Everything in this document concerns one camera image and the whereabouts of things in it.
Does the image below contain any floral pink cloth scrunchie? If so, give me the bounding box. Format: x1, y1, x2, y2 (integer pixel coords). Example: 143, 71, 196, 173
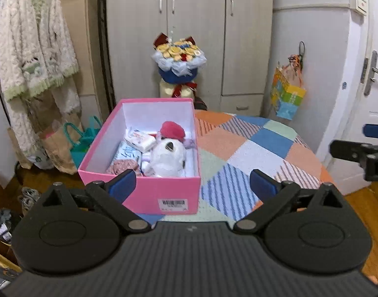
106, 159, 141, 176

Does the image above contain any blue white tissue pack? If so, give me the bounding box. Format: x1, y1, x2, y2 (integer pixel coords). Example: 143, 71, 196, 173
112, 141, 142, 165

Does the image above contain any small white tissue pack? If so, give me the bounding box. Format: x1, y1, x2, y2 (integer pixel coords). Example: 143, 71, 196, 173
125, 129, 157, 153

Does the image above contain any white plush toy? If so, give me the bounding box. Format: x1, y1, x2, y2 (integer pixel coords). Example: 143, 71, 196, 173
143, 138, 186, 178

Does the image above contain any pink fluffy pompom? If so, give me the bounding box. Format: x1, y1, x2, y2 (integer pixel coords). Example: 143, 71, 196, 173
159, 121, 185, 142

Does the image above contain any white door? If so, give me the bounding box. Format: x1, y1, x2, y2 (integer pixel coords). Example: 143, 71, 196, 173
318, 0, 378, 187

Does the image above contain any teal bag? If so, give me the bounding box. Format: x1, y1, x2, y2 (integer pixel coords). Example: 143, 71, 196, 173
64, 115, 102, 169

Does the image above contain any patchwork tablecloth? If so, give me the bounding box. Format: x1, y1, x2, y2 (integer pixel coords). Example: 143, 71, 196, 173
142, 110, 332, 224

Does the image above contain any brown paper bag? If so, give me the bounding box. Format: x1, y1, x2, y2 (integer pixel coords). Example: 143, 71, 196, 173
38, 119, 77, 175

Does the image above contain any colourful paper gift bag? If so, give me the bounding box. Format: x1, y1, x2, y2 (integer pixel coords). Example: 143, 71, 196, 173
270, 64, 306, 121

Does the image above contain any flower bouquet blue wrap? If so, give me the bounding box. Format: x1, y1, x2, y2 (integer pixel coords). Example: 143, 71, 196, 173
151, 33, 207, 100

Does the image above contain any white fluffy cardigan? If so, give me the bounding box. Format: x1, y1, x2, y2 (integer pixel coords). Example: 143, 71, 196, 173
0, 0, 82, 162

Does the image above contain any grey wardrobe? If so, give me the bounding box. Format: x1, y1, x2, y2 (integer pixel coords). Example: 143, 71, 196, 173
106, 0, 273, 116

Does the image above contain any metal door handle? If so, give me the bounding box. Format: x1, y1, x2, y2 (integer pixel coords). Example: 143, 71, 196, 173
363, 50, 378, 97

